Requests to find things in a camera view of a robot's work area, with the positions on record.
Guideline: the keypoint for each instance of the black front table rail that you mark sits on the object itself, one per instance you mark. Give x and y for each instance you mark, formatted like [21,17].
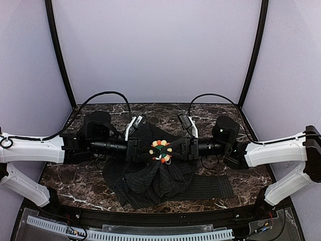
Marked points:
[233,217]

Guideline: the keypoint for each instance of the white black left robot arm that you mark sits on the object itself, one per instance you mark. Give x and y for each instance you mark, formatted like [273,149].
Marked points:
[98,136]

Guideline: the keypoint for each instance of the dark pinstriped garment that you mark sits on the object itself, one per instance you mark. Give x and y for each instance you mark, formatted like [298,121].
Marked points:
[147,184]

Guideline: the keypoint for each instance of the black right frame post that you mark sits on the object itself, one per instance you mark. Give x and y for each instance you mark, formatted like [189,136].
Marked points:
[255,52]

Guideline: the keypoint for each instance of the black frame post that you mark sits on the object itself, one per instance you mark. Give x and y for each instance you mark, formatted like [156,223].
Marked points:
[58,52]
[255,52]

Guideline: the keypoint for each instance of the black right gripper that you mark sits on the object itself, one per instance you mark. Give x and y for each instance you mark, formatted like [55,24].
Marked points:
[190,148]

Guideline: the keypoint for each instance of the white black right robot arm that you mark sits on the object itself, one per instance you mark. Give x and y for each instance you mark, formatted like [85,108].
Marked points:
[303,147]

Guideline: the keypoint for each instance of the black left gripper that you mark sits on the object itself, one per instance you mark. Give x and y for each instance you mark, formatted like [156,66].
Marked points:
[133,148]

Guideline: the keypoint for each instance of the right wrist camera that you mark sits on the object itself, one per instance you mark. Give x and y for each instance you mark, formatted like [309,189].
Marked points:
[188,124]

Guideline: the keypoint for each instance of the white slotted cable duct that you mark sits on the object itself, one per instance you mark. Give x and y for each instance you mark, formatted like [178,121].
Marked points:
[115,232]

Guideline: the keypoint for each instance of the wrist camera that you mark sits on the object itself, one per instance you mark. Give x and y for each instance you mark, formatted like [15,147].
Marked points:
[134,125]
[188,124]

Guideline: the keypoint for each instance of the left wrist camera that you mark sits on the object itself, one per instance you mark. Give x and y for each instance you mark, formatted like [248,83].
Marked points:
[134,125]

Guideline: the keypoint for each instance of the black left frame post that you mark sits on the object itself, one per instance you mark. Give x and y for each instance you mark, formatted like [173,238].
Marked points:
[58,52]

